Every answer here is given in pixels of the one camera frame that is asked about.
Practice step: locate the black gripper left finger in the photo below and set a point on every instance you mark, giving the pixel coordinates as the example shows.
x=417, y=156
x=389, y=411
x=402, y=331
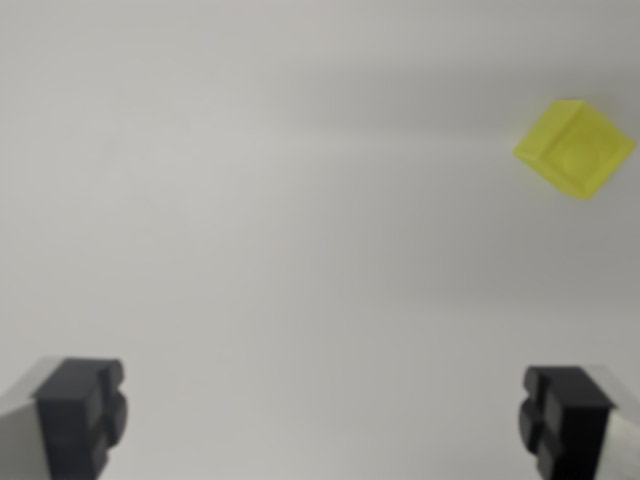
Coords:
x=65, y=420

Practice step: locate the yellow cube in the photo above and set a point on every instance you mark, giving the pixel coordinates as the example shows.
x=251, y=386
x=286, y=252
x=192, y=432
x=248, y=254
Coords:
x=575, y=150

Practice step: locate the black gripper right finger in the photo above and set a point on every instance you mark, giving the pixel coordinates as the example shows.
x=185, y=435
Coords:
x=575, y=425

